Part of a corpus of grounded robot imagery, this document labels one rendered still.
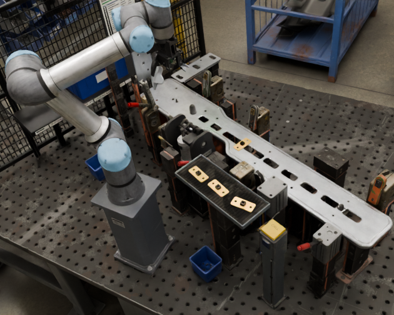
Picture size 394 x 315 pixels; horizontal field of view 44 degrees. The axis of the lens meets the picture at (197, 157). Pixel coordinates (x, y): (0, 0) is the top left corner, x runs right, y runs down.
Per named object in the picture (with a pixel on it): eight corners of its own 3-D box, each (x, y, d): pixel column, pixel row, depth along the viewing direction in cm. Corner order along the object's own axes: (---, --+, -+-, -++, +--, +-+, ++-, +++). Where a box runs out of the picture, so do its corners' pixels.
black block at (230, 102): (244, 144, 259) (241, 100, 239) (229, 154, 255) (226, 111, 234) (233, 137, 264) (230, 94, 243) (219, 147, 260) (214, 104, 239)
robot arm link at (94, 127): (112, 168, 188) (-3, 85, 150) (104, 144, 198) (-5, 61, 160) (135, 150, 185) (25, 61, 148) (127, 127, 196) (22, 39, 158)
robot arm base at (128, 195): (131, 210, 182) (125, 194, 175) (99, 198, 188) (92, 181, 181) (152, 183, 191) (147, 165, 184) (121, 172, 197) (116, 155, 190)
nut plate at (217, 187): (229, 192, 175) (229, 189, 174) (221, 197, 174) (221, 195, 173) (215, 179, 180) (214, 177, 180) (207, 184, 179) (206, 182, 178)
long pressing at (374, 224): (401, 218, 179) (401, 215, 178) (364, 255, 170) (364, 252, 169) (170, 77, 260) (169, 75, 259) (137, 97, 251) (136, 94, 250)
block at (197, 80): (214, 120, 275) (209, 80, 255) (199, 130, 270) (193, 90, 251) (202, 114, 281) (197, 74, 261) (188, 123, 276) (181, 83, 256)
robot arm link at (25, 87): (-1, 100, 141) (147, 21, 140) (-2, 80, 149) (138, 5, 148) (23, 126, 150) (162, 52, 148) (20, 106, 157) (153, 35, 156)
